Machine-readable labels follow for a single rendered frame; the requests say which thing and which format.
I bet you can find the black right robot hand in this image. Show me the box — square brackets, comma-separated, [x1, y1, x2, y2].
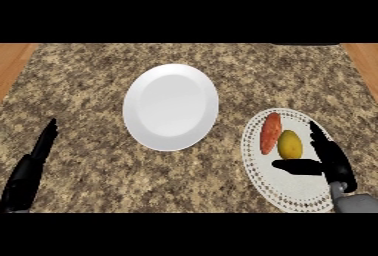
[270, 121, 359, 194]

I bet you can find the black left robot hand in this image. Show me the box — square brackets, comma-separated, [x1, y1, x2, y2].
[0, 117, 60, 214]

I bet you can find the yellow lemon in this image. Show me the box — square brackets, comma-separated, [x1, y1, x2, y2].
[276, 129, 304, 161]

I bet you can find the white round lace placemat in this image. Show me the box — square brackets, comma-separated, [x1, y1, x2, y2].
[239, 107, 345, 214]

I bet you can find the white oval plate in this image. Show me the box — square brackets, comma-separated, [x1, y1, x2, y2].
[121, 63, 220, 152]

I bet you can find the orange sweet potato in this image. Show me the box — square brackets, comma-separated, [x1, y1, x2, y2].
[258, 112, 283, 156]

